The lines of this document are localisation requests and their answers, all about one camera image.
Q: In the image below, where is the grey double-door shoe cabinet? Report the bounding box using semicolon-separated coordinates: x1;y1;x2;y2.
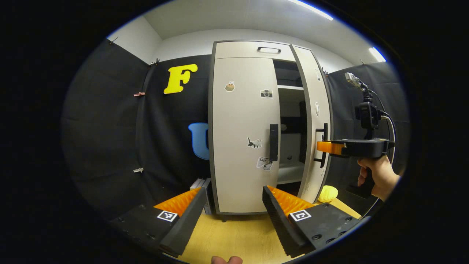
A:
208;40;334;222

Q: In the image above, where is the small ceiling light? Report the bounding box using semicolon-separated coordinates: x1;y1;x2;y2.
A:
368;47;387;63

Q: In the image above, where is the cabinet door white cat sticker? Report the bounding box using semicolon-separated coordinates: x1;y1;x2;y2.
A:
212;57;282;214

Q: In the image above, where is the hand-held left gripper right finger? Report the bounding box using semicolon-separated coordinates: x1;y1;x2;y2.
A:
262;185;361;258

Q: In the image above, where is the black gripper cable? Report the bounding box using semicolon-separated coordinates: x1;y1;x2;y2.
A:
368;90;397;165

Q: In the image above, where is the long ceiling light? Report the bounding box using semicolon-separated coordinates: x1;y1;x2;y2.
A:
288;0;334;21

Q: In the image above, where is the black backdrop cloth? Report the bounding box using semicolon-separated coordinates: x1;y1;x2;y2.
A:
62;38;410;220

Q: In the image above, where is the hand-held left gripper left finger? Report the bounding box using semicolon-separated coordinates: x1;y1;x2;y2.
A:
110;186;208;257

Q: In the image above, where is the yellow bumpy soft toy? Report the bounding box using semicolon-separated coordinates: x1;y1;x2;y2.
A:
317;185;338;203

